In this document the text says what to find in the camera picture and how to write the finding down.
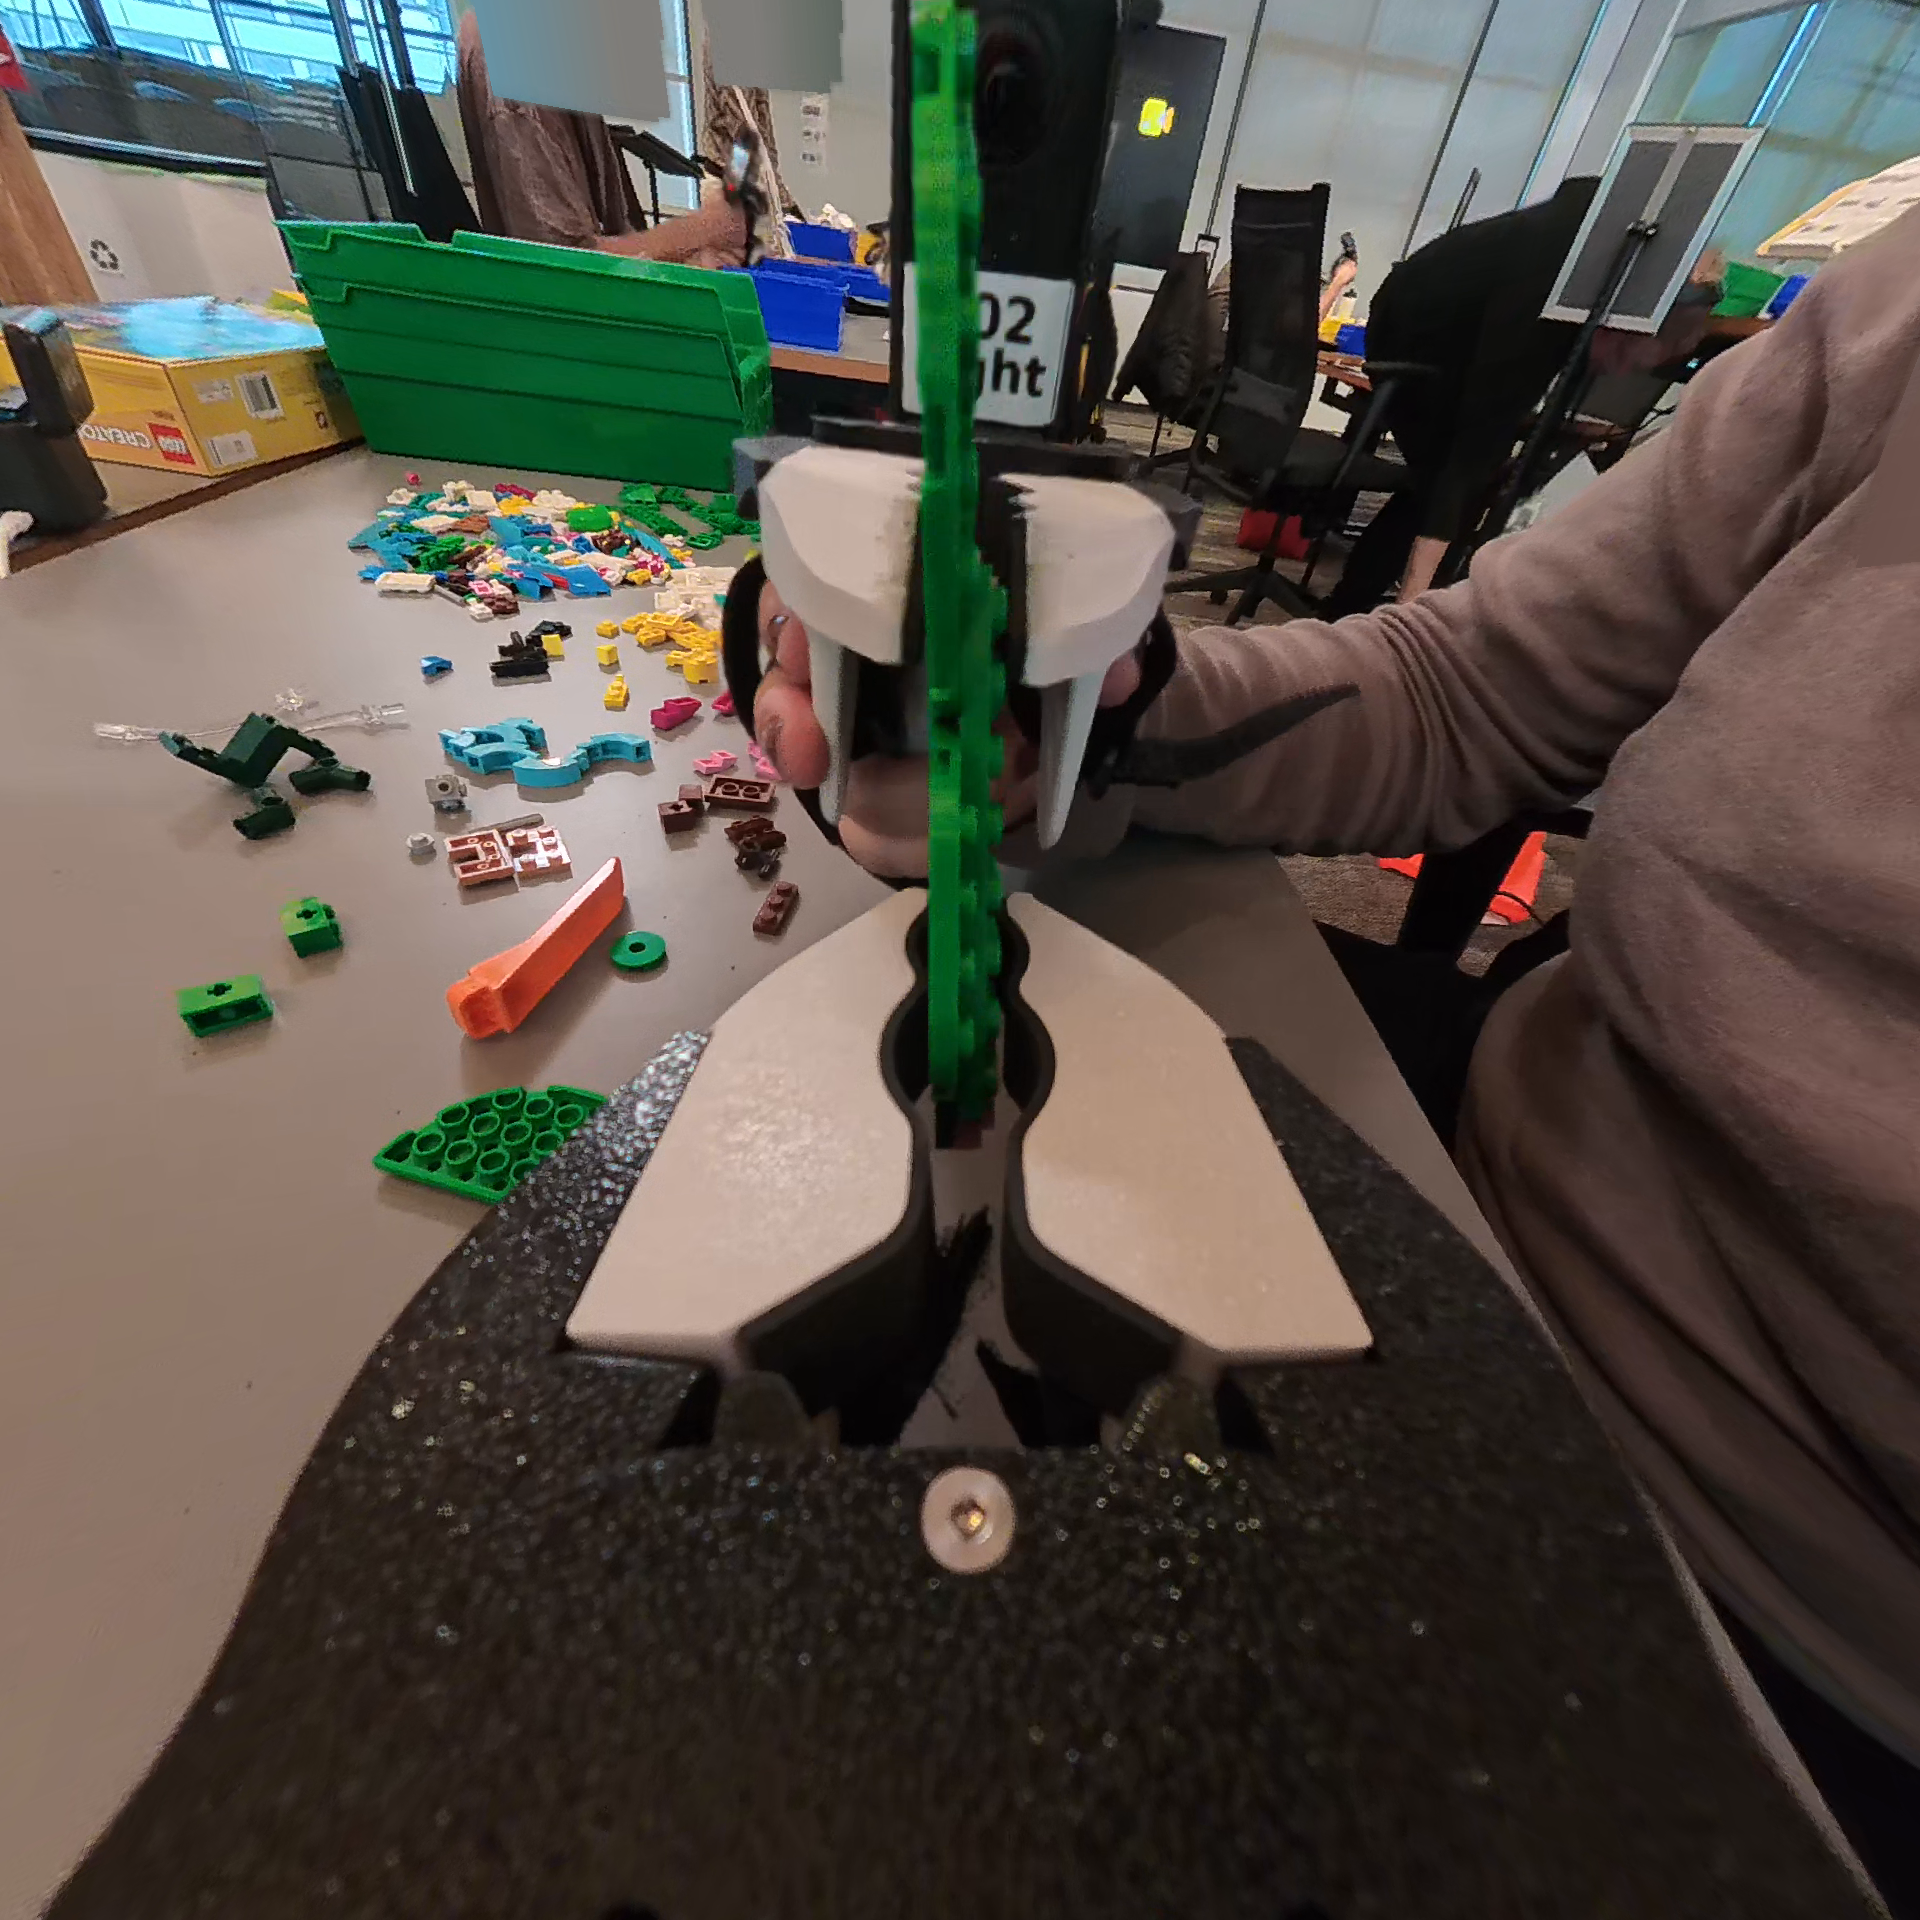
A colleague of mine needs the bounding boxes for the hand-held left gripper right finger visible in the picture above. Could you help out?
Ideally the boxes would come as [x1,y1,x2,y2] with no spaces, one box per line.
[996,893,1375,1430]

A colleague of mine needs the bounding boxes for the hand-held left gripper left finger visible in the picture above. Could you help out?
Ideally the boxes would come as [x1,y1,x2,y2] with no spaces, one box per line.
[565,887,990,1449]

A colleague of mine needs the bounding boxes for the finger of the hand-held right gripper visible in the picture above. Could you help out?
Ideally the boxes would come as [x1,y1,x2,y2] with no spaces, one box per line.
[753,451,926,841]
[996,471,1175,889]

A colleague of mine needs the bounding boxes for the green lego base plate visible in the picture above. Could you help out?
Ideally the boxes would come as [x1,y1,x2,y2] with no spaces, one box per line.
[908,0,1010,1155]

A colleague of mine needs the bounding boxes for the person's right forearm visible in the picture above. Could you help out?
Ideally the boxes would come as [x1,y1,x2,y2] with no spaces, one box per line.
[1124,223,1920,887]

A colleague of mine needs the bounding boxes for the green half round lego plate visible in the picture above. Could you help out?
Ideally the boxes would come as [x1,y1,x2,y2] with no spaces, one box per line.
[373,1085,608,1206]

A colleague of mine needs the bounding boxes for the pile of mixed lego pieces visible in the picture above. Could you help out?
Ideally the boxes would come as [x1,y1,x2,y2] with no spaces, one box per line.
[348,471,768,713]

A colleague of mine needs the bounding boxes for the brown and white lego assembly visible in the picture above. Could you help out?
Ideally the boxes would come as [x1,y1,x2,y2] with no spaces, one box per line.
[445,823,576,887]

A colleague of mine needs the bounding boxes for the dark green lego assembly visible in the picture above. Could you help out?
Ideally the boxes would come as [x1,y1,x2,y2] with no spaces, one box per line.
[159,713,373,838]

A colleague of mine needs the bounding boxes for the yellow lego box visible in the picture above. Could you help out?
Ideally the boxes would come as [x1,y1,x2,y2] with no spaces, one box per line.
[0,293,361,481]

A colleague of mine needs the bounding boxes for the person's right hand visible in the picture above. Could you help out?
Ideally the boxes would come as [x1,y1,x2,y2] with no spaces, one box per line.
[751,575,829,788]

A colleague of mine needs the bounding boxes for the blue plastic bins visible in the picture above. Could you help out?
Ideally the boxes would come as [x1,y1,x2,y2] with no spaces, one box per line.
[750,221,903,354]

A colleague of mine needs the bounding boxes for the black office chair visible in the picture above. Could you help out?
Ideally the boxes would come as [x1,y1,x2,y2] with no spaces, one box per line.
[1199,183,1396,625]

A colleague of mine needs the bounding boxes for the orange brick separator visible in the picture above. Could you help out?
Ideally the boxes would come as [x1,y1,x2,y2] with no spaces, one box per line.
[445,857,626,1041]

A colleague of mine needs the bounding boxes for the stack of green plastic bins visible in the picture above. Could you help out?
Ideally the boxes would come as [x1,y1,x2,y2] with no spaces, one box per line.
[277,218,774,497]

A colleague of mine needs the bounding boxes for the orange traffic cone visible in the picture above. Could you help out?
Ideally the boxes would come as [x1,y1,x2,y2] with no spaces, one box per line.
[1380,830,1546,923]

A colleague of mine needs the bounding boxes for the person's torso in grey sweater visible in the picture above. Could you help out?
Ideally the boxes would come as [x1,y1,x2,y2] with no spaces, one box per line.
[1463,838,1920,1801]

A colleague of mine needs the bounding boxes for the framed display panel on stand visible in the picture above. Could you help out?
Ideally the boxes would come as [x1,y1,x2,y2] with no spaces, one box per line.
[1544,123,1764,335]

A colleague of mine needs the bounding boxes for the white recycling bin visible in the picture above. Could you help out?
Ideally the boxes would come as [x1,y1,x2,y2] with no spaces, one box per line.
[29,151,294,302]

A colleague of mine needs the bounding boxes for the black device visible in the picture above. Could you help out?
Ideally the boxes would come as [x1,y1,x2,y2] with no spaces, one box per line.
[0,316,108,537]

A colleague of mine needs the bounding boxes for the black wall monitor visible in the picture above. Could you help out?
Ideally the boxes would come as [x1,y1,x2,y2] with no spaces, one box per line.
[1117,23,1225,234]

